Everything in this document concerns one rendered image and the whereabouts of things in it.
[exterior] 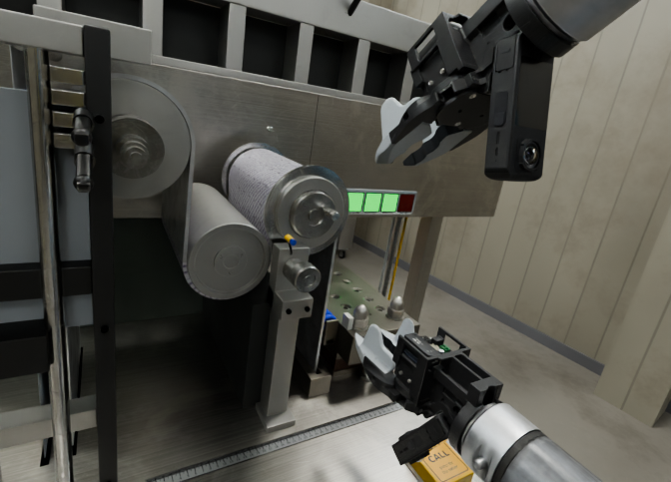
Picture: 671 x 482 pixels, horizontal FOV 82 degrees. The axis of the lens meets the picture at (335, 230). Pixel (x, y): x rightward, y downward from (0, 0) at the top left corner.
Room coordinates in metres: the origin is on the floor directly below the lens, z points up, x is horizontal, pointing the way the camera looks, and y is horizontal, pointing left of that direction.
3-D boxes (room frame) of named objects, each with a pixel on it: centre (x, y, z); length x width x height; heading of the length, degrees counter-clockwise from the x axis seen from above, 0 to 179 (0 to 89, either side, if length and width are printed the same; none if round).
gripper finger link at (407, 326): (0.49, -0.12, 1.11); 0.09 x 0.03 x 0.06; 23
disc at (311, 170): (0.59, 0.05, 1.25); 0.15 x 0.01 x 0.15; 122
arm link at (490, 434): (0.32, -0.19, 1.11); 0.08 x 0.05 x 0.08; 122
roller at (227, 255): (0.63, 0.21, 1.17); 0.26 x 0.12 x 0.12; 32
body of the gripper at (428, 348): (0.39, -0.15, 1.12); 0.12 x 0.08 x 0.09; 32
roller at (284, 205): (0.69, 0.11, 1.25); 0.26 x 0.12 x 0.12; 32
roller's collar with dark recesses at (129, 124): (0.44, 0.24, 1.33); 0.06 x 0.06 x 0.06; 32
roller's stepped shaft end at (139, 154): (0.39, 0.21, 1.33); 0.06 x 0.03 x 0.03; 32
